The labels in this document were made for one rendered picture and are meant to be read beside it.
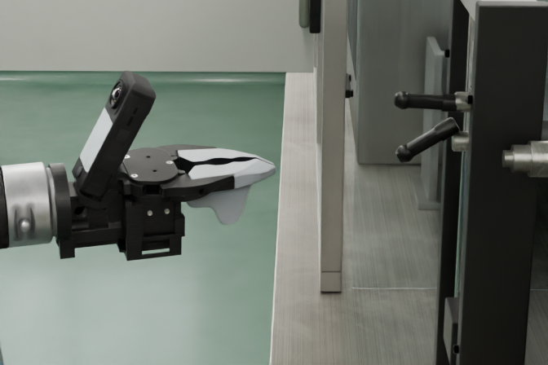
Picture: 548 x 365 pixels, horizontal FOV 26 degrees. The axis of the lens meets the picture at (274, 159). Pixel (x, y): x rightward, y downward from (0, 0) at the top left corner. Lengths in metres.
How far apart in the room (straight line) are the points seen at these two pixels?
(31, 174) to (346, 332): 0.60
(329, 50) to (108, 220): 0.53
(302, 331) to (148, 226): 0.49
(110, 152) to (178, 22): 5.15
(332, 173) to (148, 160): 0.52
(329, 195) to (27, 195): 0.63
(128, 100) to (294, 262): 0.75
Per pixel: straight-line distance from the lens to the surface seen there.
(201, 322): 3.61
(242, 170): 1.11
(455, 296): 1.03
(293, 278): 1.71
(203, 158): 1.13
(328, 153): 1.59
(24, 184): 1.08
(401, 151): 0.88
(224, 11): 6.18
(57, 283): 3.92
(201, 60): 6.25
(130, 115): 1.06
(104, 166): 1.07
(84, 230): 1.11
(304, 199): 2.01
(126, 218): 1.09
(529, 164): 0.84
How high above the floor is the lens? 1.60
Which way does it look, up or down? 19 degrees down
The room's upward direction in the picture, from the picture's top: straight up
